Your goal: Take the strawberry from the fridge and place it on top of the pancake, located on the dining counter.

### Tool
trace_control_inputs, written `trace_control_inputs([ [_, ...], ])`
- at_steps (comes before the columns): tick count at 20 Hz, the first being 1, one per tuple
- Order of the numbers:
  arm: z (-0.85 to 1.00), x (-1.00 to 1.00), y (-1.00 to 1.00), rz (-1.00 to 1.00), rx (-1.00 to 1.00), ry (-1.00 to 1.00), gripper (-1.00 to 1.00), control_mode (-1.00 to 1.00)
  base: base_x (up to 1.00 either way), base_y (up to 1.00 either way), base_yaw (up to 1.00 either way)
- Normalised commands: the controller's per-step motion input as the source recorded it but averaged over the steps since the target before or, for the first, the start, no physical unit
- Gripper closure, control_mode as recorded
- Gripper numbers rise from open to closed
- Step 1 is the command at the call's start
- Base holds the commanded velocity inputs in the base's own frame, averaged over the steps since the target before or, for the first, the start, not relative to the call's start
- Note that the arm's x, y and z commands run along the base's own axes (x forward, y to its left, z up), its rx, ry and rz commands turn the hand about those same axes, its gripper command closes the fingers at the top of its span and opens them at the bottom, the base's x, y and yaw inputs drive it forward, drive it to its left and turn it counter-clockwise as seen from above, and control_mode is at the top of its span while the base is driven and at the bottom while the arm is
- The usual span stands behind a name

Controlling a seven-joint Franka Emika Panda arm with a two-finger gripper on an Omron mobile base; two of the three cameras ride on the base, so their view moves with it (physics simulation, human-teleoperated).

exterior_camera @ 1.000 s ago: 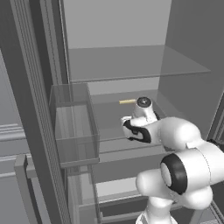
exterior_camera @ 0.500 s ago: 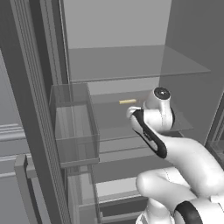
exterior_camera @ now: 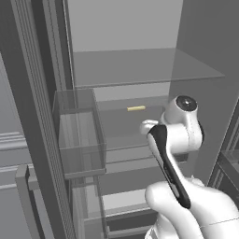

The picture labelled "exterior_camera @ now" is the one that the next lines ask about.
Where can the grey open fridge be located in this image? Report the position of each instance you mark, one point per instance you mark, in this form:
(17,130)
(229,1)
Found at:
(130,28)

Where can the grey fridge drawer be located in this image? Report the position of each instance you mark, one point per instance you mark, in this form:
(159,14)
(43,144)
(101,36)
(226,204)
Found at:
(124,214)

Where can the grey fridge door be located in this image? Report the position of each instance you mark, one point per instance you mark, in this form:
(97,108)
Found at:
(228,165)
(28,77)

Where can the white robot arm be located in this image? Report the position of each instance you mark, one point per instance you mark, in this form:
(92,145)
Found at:
(183,214)

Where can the small yellow stick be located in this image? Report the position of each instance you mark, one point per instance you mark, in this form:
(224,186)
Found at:
(136,108)

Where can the clear fridge door bin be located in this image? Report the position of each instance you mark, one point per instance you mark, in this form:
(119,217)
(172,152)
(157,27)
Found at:
(88,205)
(79,137)

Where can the glass fridge shelf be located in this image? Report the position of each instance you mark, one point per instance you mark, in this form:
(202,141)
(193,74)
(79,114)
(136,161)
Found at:
(124,124)
(137,67)

